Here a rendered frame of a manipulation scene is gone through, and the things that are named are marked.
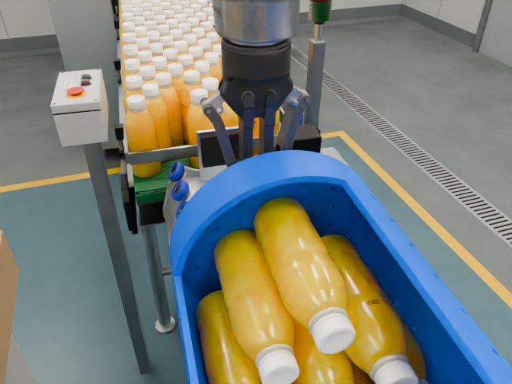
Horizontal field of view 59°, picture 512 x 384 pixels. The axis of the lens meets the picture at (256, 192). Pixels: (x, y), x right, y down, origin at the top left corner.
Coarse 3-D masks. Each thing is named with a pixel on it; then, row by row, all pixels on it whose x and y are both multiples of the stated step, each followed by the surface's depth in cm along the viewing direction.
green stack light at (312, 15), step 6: (312, 6) 124; (318, 6) 123; (324, 6) 123; (330, 6) 124; (312, 12) 125; (318, 12) 124; (324, 12) 124; (330, 12) 125; (312, 18) 126; (318, 18) 125; (324, 18) 125; (330, 18) 127
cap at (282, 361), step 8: (272, 352) 45; (280, 352) 45; (288, 352) 45; (264, 360) 45; (272, 360) 44; (280, 360) 44; (288, 360) 44; (264, 368) 44; (272, 368) 43; (280, 368) 44; (288, 368) 44; (296, 368) 44; (264, 376) 44; (272, 376) 44; (280, 376) 44; (288, 376) 45; (296, 376) 45
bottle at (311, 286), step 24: (264, 216) 54; (288, 216) 52; (264, 240) 52; (288, 240) 50; (312, 240) 49; (288, 264) 47; (312, 264) 46; (288, 288) 46; (312, 288) 44; (336, 288) 45; (312, 312) 44; (336, 312) 43
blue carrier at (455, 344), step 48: (240, 192) 49; (288, 192) 57; (336, 192) 59; (192, 240) 51; (384, 240) 44; (192, 288) 63; (384, 288) 61; (432, 288) 39; (192, 336) 54; (432, 336) 52; (480, 336) 36
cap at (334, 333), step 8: (320, 320) 43; (328, 320) 42; (336, 320) 42; (344, 320) 43; (312, 328) 43; (320, 328) 42; (328, 328) 42; (336, 328) 42; (344, 328) 42; (352, 328) 42; (320, 336) 42; (328, 336) 42; (336, 336) 42; (344, 336) 43; (352, 336) 43; (320, 344) 42; (328, 344) 43; (336, 344) 43; (344, 344) 43; (328, 352) 43; (336, 352) 44
